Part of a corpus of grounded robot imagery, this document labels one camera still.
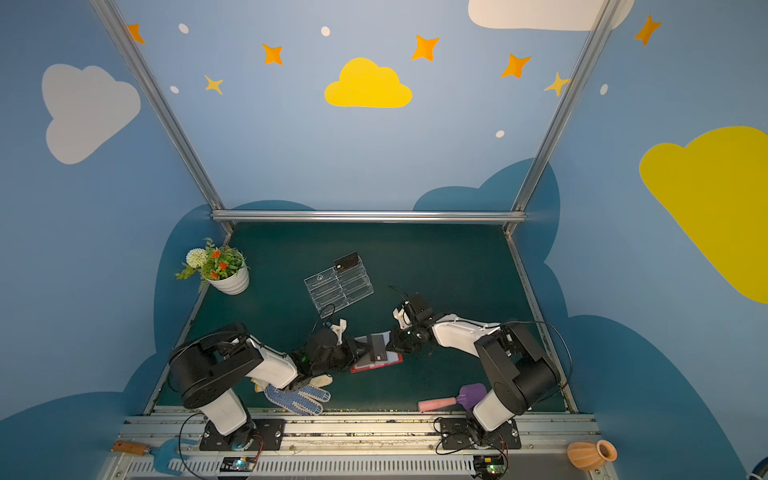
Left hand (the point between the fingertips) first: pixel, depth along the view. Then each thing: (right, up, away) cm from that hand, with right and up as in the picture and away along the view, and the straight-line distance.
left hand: (378, 350), depth 85 cm
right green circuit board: (+28, -24, -14) cm, 39 cm away
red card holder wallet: (-5, -3, -1) cm, 6 cm away
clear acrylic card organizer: (-14, +17, +13) cm, 25 cm away
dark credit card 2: (-11, +25, +14) cm, 31 cm away
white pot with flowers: (-48, +24, +6) cm, 54 cm away
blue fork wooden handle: (-51, -21, -14) cm, 57 cm away
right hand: (+4, 0, +4) cm, 6 cm away
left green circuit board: (-33, -23, -15) cm, 43 cm away
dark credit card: (0, -1, +3) cm, 3 cm away
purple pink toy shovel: (+24, -10, -7) cm, 27 cm away
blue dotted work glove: (-21, -12, -6) cm, 24 cm away
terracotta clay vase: (+47, -16, -21) cm, 54 cm away
